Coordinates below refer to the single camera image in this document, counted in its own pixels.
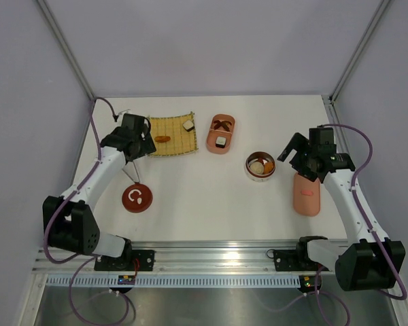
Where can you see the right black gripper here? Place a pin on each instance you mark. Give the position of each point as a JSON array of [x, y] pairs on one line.
[[298, 142]]

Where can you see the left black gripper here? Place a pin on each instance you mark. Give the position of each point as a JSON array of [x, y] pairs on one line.
[[146, 146]]

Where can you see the orange fried food piece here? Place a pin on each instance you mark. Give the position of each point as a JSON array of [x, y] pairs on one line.
[[268, 168]]

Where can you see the round white rice ball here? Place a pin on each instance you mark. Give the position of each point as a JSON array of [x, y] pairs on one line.
[[257, 168]]

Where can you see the dark red sausage piece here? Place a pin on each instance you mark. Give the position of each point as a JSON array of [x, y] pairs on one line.
[[226, 126]]

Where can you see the white black sushi cube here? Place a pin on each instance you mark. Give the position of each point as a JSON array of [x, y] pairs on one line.
[[220, 142]]

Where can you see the curved red sausage piece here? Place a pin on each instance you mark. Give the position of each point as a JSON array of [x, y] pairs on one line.
[[220, 124]]

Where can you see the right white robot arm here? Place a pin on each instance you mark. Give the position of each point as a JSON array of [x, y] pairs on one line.
[[372, 261]]

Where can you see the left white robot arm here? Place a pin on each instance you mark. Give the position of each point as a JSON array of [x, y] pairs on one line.
[[69, 223]]

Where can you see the pink lunch box lid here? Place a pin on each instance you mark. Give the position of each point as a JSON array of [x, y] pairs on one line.
[[306, 197]]

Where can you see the pink oval lunch box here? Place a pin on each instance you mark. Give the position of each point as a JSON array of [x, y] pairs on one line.
[[221, 125]]

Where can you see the red round bowl lid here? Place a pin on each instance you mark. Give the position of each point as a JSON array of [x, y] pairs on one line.
[[137, 198]]

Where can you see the orange carrot piece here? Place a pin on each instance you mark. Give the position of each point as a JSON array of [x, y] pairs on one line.
[[162, 139]]

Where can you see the round metal bowl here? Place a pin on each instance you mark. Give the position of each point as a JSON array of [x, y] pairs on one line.
[[262, 157]]

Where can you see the yellow bamboo mat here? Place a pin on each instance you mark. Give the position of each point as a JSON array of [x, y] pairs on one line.
[[181, 142]]

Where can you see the white brown sushi cube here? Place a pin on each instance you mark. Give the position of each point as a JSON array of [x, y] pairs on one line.
[[188, 125]]

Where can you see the right aluminium frame post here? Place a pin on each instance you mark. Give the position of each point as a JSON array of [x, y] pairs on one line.
[[360, 48]]

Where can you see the aluminium frame post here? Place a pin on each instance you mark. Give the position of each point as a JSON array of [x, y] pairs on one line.
[[360, 48], [64, 46]]

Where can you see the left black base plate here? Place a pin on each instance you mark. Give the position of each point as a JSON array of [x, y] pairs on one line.
[[142, 260]]

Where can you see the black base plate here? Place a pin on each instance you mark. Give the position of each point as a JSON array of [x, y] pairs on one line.
[[142, 260], [292, 260]]

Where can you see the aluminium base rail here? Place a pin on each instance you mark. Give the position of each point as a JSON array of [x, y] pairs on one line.
[[192, 258]]

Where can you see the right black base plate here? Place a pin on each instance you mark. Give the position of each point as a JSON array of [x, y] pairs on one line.
[[292, 260]]

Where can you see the white slotted cable duct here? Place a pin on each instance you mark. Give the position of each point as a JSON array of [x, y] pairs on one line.
[[177, 281]]

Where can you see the left aluminium frame post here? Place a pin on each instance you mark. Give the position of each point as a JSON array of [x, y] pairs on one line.
[[64, 46]]

